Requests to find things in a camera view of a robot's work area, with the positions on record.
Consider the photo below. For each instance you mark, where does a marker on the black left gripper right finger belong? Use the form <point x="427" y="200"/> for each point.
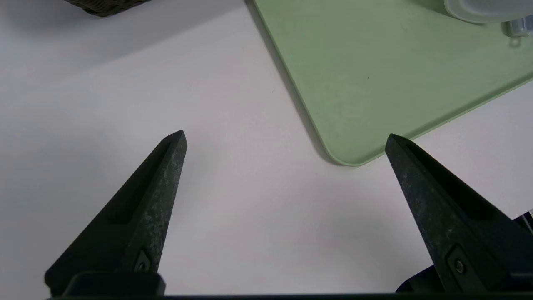
<point x="458" y="229"/>

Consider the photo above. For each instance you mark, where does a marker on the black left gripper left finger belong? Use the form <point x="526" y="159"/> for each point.
<point x="133" y="225"/>

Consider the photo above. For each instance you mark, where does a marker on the dark brown wicker basket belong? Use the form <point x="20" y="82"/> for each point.
<point x="108" y="6"/>

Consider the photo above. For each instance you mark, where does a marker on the light green plastic tray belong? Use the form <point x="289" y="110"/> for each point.
<point x="374" y="75"/>

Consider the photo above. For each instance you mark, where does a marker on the clear plastic pen case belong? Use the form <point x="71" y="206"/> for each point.
<point x="520" y="27"/>

